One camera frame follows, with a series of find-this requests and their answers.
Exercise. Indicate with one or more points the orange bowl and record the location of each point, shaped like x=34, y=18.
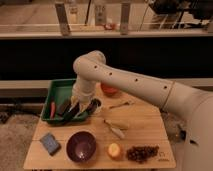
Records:
x=108, y=90

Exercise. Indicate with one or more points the purple bowl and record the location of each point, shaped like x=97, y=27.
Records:
x=81, y=146

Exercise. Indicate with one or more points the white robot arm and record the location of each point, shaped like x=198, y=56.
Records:
x=192, y=104

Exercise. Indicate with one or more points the wooden spoon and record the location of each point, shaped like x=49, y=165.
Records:
x=119, y=126

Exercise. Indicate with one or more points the orange fruit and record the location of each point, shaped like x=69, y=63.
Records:
x=114, y=150

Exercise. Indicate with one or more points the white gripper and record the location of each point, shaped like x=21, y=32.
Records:
x=86, y=103

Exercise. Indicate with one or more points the blue sponge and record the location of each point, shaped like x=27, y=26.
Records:
x=50, y=143

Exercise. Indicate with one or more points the red handled tool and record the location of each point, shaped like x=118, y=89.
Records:
x=52, y=110

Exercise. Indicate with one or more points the dark grape bunch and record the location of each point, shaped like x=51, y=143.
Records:
x=141, y=154

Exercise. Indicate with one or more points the green plastic tray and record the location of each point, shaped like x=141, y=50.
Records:
x=59, y=90

